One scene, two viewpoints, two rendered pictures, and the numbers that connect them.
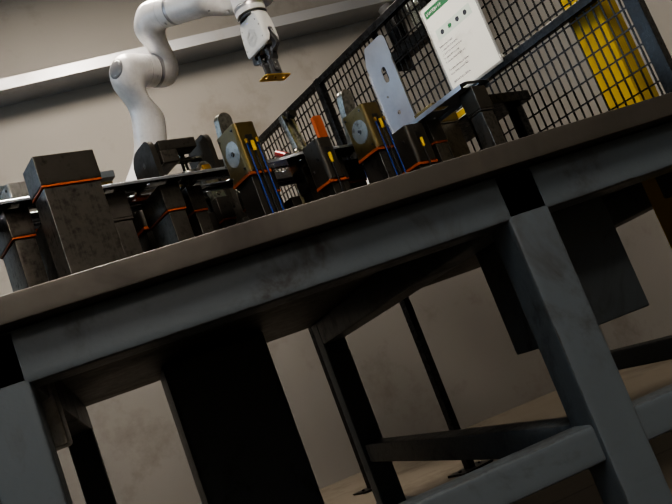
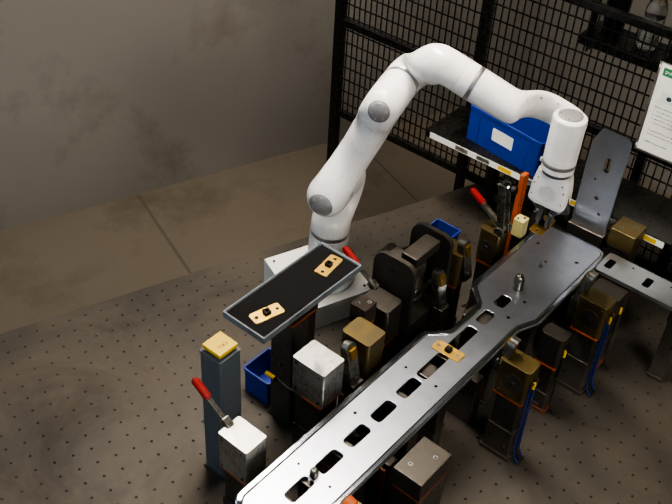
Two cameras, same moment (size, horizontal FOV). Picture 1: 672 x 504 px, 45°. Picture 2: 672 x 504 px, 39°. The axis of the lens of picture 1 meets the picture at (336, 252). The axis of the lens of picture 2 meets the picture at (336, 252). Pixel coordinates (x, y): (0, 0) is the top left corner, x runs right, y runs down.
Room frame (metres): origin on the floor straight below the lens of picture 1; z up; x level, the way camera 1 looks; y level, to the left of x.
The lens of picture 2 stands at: (0.27, 1.01, 2.75)
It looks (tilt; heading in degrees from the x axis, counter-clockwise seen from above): 40 degrees down; 345
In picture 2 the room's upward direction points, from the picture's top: 4 degrees clockwise
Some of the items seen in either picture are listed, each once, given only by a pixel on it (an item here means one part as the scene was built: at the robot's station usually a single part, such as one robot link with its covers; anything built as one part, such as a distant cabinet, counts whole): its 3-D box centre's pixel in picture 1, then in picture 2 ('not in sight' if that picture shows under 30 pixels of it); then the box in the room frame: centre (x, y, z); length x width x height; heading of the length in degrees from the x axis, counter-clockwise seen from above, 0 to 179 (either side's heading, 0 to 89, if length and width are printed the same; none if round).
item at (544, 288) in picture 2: (182, 185); (445, 357); (1.84, 0.28, 1.00); 1.38 x 0.22 x 0.02; 127
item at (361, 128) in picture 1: (388, 172); (588, 345); (1.93, -0.19, 0.87); 0.12 x 0.07 x 0.35; 37
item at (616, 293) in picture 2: (427, 179); (602, 327); (2.02, -0.28, 0.84); 0.12 x 0.07 x 0.28; 37
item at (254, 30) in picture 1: (258, 33); (553, 184); (2.04, -0.02, 1.37); 0.10 x 0.07 x 0.11; 40
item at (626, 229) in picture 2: (456, 166); (614, 272); (2.20, -0.40, 0.88); 0.08 x 0.08 x 0.36; 37
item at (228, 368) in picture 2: not in sight; (222, 410); (1.83, 0.86, 0.92); 0.08 x 0.08 x 0.44; 37
